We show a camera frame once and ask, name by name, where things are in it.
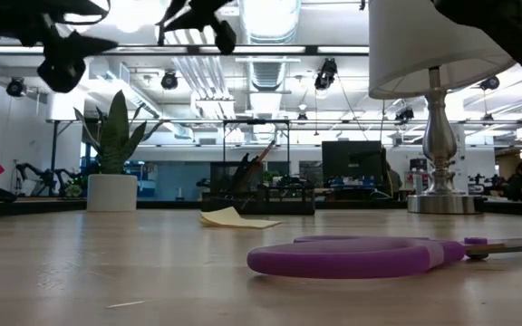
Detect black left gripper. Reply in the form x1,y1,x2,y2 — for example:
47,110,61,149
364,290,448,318
36,26,120,94

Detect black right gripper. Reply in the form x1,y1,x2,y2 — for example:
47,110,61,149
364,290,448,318
154,0,237,56

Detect yellow sticky note pad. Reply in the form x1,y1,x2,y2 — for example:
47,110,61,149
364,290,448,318
198,206,284,230

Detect black mesh desk organizer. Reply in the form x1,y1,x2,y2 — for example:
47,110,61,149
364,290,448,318
199,160,316,216

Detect black ceiling spotlight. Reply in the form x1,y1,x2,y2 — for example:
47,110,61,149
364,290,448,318
314,57,338,91
478,75,501,91
394,106,415,123
5,77,27,98
160,70,179,91

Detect black overhead beam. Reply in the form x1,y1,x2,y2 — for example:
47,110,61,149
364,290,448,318
0,43,371,57

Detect green plant in white pot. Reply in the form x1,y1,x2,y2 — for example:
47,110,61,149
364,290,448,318
72,89,165,213

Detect black computer monitor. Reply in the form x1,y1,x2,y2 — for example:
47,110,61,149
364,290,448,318
321,140,389,191

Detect white shade silver table lamp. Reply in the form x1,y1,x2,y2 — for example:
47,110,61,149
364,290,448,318
368,0,520,216

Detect person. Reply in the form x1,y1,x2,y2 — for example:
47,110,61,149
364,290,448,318
383,161,403,201
504,160,522,203

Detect silver ceiling duct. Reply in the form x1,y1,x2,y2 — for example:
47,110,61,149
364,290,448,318
240,0,302,91

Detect black table edge rail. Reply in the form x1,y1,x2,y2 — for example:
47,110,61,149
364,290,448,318
137,198,410,211

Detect purple handled scissors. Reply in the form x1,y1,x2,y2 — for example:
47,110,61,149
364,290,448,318
246,235,522,280

